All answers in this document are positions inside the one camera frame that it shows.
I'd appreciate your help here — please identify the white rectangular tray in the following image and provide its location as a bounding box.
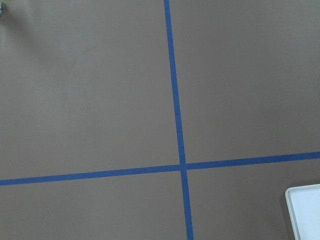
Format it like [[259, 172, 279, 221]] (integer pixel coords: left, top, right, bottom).
[[285, 184, 320, 240]]

